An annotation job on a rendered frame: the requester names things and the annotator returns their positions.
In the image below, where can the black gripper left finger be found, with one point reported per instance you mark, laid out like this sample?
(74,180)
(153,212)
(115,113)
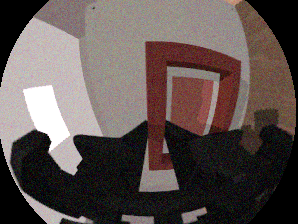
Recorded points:
(128,150)

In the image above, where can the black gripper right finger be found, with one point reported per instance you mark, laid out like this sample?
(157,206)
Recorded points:
(188,151)

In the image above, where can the dark red rectangular picture frame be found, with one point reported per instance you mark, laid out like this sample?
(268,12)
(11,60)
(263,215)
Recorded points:
(194,87)

